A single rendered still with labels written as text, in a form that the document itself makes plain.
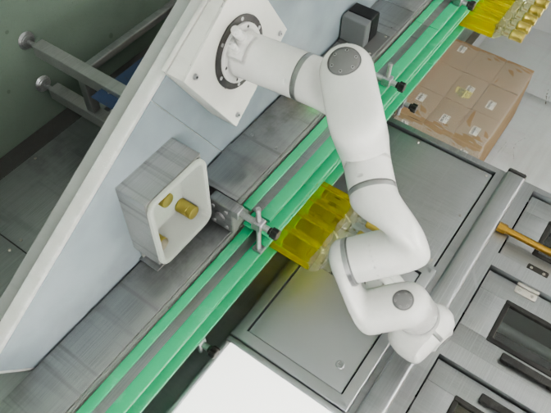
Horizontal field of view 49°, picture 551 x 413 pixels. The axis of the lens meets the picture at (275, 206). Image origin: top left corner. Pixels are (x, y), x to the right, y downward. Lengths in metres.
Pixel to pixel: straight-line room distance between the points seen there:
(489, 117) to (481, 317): 3.90
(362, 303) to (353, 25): 0.93
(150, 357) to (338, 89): 0.71
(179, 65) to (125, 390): 0.67
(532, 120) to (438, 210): 4.95
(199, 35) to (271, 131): 0.45
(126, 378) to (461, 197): 1.10
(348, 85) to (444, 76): 4.74
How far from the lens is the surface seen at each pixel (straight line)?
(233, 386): 1.49
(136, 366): 1.36
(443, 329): 1.36
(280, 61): 1.17
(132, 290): 1.42
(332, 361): 1.53
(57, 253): 1.23
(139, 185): 1.23
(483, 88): 5.74
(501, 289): 1.77
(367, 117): 0.99
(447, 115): 5.40
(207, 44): 1.18
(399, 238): 1.01
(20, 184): 1.97
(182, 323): 1.39
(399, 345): 1.28
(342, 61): 1.05
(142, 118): 1.20
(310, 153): 1.54
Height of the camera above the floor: 1.43
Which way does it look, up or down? 20 degrees down
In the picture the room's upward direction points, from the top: 120 degrees clockwise
